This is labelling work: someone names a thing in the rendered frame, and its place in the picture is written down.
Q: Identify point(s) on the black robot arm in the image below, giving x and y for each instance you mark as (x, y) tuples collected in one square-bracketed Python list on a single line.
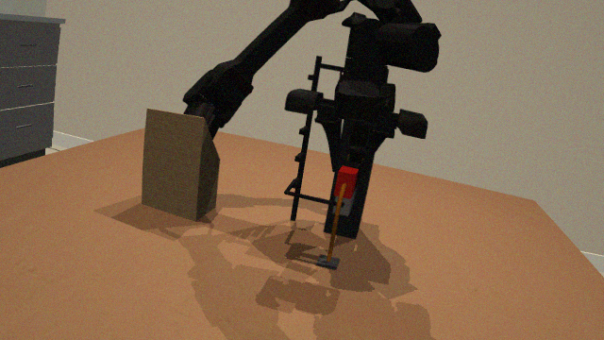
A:
[(397, 38)]

